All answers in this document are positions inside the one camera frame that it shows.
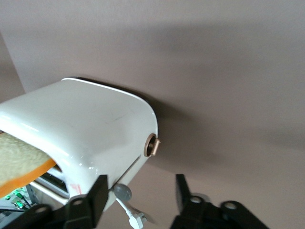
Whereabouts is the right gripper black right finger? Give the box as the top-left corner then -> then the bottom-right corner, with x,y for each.
170,174 -> 270,229

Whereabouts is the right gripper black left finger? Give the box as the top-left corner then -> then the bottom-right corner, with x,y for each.
0,174 -> 109,229

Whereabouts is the translucent toaster lever knob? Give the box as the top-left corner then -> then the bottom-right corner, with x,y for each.
113,183 -> 132,202

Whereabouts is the copper toaster dial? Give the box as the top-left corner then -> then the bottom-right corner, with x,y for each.
144,133 -> 162,157

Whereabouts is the white two-slot toaster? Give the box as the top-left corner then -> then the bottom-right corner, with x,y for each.
0,76 -> 159,213

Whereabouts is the small green-lit electronics box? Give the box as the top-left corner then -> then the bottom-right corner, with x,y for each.
0,185 -> 36,212

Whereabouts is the bread slice with orange crust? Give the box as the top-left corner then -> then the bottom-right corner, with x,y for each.
0,132 -> 57,198

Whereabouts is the white toaster power cord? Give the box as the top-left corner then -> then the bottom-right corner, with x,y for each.
116,198 -> 155,229

